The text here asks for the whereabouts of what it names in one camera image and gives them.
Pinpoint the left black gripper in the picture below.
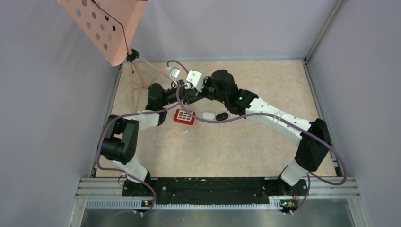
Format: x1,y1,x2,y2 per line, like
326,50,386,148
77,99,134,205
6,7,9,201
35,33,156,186
160,79,200,106

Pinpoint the white oval earbud case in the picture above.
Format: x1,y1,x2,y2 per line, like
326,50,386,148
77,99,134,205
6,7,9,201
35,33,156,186
202,112,215,120

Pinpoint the black earbud charging case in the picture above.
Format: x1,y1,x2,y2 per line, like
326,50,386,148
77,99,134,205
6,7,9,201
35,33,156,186
216,112,229,121

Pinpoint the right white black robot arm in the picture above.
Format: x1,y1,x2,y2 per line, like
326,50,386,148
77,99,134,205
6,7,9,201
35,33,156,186
186,70,331,195

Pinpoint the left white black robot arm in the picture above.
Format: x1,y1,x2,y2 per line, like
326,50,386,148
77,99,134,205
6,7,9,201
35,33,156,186
98,83,177,195

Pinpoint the red grid box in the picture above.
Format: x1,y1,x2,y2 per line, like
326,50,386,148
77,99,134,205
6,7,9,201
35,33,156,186
174,109,195,125

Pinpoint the pink perforated music stand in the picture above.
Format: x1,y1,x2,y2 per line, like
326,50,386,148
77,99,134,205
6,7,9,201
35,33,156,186
58,0,169,112

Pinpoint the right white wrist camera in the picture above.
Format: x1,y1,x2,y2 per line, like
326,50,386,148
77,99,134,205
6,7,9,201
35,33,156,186
186,70,206,92

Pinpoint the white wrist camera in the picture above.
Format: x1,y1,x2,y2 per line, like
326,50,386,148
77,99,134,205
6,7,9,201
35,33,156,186
167,67,180,84
186,70,206,92

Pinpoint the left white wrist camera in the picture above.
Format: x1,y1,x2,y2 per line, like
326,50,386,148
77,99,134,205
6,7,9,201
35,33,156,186
167,67,180,84

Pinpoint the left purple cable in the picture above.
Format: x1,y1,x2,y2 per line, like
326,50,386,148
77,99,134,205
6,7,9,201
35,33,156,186
95,60,190,216

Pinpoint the purple cable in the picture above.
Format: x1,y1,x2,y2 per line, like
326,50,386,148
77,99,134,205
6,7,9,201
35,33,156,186
175,84,348,215
95,60,190,216

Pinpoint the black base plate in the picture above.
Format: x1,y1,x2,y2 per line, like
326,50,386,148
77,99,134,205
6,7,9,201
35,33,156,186
122,177,308,205

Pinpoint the aluminium front rail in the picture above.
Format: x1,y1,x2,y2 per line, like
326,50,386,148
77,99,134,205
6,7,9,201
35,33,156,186
68,177,370,227

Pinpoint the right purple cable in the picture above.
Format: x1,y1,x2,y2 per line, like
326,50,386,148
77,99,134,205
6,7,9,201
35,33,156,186
175,84,348,215

